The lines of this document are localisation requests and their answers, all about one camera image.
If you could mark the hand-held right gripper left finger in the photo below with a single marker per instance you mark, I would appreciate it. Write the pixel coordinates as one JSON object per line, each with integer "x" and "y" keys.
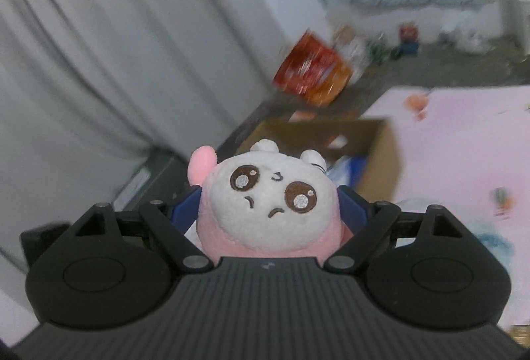
{"x": 184, "y": 211}

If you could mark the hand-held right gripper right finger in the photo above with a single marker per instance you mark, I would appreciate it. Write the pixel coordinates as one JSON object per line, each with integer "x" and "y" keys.
{"x": 352, "y": 208}

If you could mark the brown cardboard box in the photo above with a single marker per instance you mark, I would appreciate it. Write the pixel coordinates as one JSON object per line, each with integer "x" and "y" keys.
{"x": 381, "y": 161}

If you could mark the pink white plush toy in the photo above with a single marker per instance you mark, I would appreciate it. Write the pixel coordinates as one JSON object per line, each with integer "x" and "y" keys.
{"x": 265, "y": 211}

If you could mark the pink printed bedsheet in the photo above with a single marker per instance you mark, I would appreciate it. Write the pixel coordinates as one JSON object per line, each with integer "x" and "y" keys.
{"x": 455, "y": 144}

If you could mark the red snack bag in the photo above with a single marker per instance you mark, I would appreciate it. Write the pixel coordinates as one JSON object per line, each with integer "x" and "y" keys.
{"x": 310, "y": 68}

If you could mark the pale snack packet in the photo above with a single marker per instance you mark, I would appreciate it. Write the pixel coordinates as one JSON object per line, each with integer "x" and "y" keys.
{"x": 352, "y": 53}

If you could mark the white curtain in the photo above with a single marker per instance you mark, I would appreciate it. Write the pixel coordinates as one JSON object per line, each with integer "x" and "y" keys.
{"x": 103, "y": 53}

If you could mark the red can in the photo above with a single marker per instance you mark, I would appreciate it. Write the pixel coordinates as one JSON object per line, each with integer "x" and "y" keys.
{"x": 408, "y": 32}

